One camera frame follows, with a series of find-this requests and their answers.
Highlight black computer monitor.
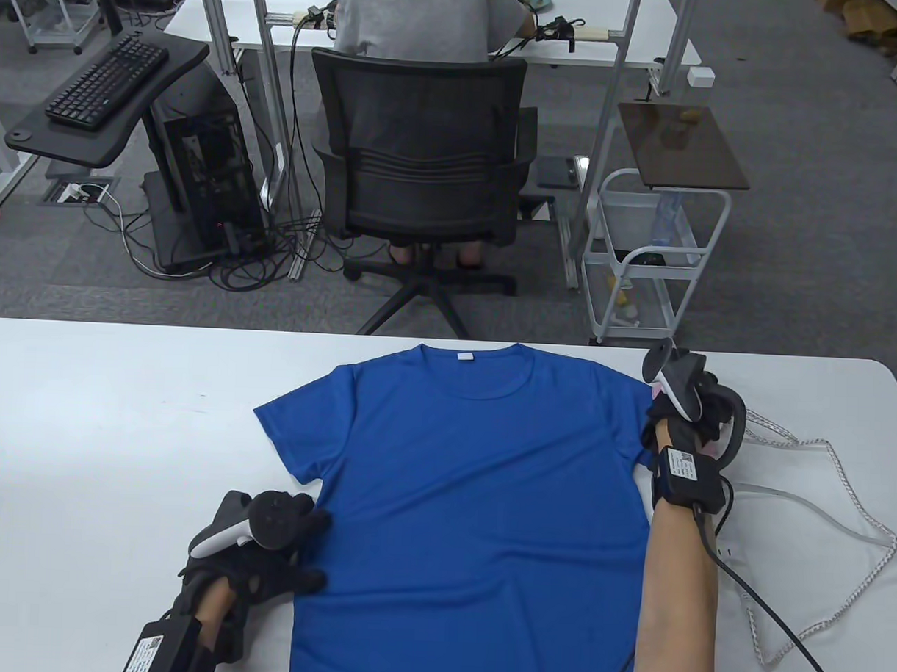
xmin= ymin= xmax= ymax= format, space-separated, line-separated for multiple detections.
xmin=55 ymin=0 xmax=126 ymax=35

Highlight black keyboard tray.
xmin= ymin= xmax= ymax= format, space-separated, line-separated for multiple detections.
xmin=4 ymin=25 xmax=212 ymax=173

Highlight white desk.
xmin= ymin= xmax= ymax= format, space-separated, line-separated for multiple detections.
xmin=162 ymin=0 xmax=705 ymax=72

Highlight black sensor glove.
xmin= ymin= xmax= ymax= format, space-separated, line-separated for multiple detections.
xmin=519 ymin=15 xmax=582 ymax=54

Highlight blue t-shirt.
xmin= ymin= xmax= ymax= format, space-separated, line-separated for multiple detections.
xmin=244 ymin=334 xmax=666 ymax=672

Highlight black white controller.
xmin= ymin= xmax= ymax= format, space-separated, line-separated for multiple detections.
xmin=638 ymin=340 xmax=750 ymax=472
xmin=179 ymin=488 xmax=315 ymax=610

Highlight small yellow item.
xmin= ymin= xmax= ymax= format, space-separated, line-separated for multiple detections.
xmin=603 ymin=274 xmax=641 ymax=320

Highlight white wire trolley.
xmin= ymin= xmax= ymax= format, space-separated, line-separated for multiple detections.
xmin=0 ymin=0 xmax=101 ymax=57

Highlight person's left forearm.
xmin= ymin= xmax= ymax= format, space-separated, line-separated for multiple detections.
xmin=191 ymin=577 xmax=253 ymax=660

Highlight aluminium frame post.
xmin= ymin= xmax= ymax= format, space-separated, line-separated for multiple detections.
xmin=648 ymin=0 xmax=702 ymax=95
xmin=195 ymin=0 xmax=242 ymax=76
xmin=566 ymin=0 xmax=644 ymax=292
xmin=239 ymin=0 xmax=315 ymax=282

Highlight black wrist sensor box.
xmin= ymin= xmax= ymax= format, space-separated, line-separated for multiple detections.
xmin=120 ymin=613 xmax=220 ymax=672
xmin=652 ymin=446 xmax=728 ymax=517

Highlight white power strip cable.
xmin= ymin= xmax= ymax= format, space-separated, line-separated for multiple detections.
xmin=732 ymin=482 xmax=897 ymax=552

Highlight black keyboard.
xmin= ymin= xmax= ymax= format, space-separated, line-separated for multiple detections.
xmin=44 ymin=32 xmax=170 ymax=134

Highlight person's left hand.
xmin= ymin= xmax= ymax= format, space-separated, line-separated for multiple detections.
xmin=177 ymin=487 xmax=334 ymax=610

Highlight white rolling cart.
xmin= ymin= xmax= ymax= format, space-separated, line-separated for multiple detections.
xmin=578 ymin=167 xmax=733 ymax=351

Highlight black cable bundle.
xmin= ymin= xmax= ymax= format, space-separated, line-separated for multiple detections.
xmin=83 ymin=184 xmax=351 ymax=297

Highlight floor socket box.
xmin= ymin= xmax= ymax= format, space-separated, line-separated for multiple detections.
xmin=40 ymin=177 xmax=120 ymax=208

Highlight person's right hand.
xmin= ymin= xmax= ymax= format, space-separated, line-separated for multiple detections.
xmin=640 ymin=369 xmax=742 ymax=475

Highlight person's right forearm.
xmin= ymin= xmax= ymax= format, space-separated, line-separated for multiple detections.
xmin=632 ymin=424 xmax=727 ymax=672

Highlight white table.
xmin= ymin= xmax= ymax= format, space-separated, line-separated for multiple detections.
xmin=0 ymin=318 xmax=897 ymax=672

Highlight clear plastic water bottle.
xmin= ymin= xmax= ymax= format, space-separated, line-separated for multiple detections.
xmin=649 ymin=190 xmax=684 ymax=248

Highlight white braided iron cord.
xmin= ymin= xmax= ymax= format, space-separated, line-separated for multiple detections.
xmin=731 ymin=408 xmax=897 ymax=672

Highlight black mesh office chair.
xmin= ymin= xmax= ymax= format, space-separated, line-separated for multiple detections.
xmin=302 ymin=47 xmax=562 ymax=342

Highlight cardboard boxes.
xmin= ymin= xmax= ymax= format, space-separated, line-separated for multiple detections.
xmin=815 ymin=0 xmax=897 ymax=51

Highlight black computer tower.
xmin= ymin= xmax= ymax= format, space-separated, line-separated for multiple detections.
xmin=138 ymin=83 xmax=280 ymax=278

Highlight brown cart top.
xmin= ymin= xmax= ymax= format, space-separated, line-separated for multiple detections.
xmin=616 ymin=101 xmax=753 ymax=193

